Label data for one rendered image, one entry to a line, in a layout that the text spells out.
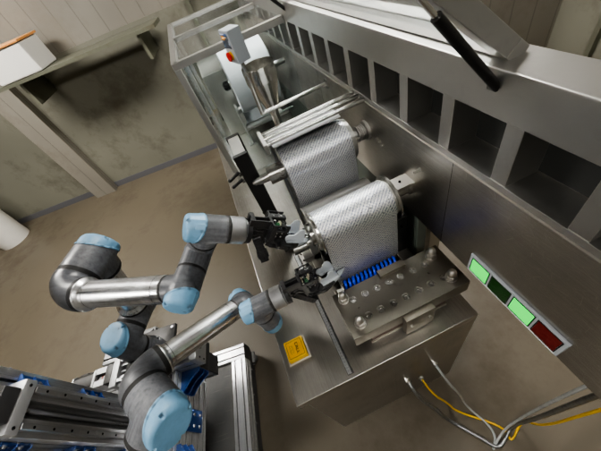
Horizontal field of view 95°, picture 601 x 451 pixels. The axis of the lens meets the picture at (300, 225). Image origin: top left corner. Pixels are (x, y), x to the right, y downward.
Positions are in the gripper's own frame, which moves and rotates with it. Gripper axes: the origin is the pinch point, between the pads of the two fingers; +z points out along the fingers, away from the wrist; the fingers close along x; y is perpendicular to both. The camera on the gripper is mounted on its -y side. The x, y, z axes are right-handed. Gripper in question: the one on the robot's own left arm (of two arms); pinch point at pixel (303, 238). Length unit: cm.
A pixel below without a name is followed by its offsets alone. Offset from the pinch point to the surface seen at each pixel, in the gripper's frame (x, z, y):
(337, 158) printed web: 16.0, 10.3, 21.7
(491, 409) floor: -55, 117, -63
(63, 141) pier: 345, -133, -161
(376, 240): -7.8, 20.3, 7.5
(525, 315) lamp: -45, 30, 19
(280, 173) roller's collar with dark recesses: 20.7, -5.1, 10.6
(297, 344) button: -16.6, 5.7, -35.3
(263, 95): 66, -3, 23
